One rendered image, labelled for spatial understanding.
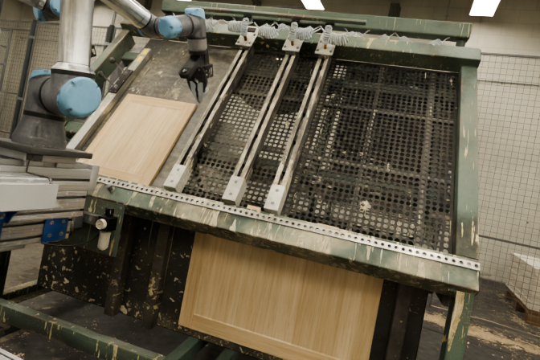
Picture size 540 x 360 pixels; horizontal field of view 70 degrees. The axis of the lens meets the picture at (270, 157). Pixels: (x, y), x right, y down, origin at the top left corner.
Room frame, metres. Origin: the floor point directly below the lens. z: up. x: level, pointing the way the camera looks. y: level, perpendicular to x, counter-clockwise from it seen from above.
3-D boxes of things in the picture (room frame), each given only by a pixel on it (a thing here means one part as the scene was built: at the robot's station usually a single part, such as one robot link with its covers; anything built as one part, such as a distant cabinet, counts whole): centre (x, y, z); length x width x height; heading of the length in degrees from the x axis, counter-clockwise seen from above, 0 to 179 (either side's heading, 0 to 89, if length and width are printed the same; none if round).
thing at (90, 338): (2.33, 0.07, 0.41); 2.20 x 1.38 x 0.83; 75
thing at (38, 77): (1.21, 0.71, 1.20); 0.13 x 0.12 x 0.14; 56
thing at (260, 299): (1.79, -0.15, 0.53); 0.90 x 0.02 x 0.55; 75
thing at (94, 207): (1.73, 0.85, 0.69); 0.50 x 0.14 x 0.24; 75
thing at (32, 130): (1.22, 0.72, 1.09); 0.15 x 0.15 x 0.10
